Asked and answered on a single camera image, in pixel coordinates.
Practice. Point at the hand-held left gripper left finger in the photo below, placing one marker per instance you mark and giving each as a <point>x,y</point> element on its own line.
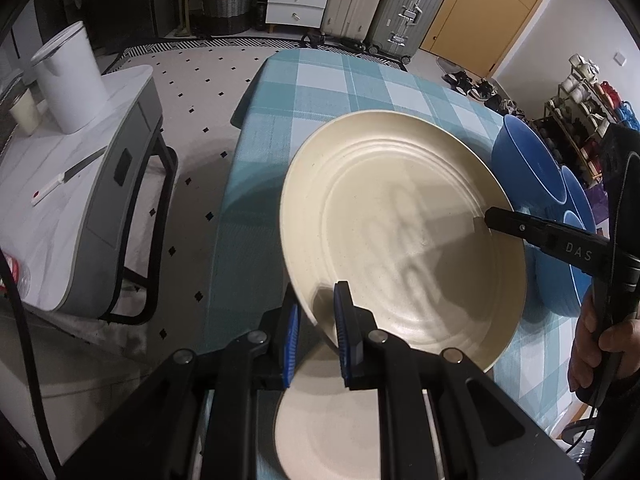
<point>292,340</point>

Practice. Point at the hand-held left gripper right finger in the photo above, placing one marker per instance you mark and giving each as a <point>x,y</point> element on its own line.
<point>342,340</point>

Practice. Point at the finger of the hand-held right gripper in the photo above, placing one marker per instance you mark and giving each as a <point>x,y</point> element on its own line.
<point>520,227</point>

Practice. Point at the blue bowl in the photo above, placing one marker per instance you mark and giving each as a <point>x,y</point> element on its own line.
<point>527,160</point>
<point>580,195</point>
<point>560,285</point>

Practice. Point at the cream plate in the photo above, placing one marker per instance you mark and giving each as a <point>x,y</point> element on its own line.
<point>325,430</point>
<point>400,240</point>

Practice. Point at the person's right hand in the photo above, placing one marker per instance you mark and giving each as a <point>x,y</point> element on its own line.
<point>620,355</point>

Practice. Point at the wooden shoe rack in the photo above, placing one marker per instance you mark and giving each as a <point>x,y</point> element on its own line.
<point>555,115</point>

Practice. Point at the rows of shelved sneakers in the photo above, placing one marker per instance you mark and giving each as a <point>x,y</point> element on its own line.
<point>595,105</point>

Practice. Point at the cluster of loose shoes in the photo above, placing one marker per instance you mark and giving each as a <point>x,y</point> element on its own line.
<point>480,92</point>

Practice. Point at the grey door mat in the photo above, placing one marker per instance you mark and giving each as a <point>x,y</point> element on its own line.
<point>450,64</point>

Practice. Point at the wooden door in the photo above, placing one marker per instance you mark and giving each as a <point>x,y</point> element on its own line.
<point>500,15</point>

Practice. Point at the blue checked tablecloth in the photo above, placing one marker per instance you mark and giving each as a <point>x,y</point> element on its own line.
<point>320,90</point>

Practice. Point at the silver suitcase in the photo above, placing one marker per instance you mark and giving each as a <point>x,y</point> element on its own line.
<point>407,10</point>

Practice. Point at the white marble side table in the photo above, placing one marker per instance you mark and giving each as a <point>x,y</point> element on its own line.
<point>60,240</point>

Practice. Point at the small black looped object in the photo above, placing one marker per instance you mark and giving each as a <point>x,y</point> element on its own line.
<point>313,38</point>

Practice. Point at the clear plastic water bottle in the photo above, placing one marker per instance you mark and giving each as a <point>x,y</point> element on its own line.
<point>12,275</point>

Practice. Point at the white cylindrical kettle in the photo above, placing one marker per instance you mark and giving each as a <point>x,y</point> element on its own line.
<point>70,80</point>

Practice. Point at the woven laundry basket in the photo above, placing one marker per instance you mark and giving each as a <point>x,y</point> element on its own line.
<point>227,2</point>

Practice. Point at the cream cup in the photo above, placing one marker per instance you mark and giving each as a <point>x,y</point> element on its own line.
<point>25,115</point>

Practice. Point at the dark refrigerator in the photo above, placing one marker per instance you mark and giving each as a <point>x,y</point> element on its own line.
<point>125,0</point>

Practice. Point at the white light switch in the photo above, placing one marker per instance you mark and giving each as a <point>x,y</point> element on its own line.
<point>619,58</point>

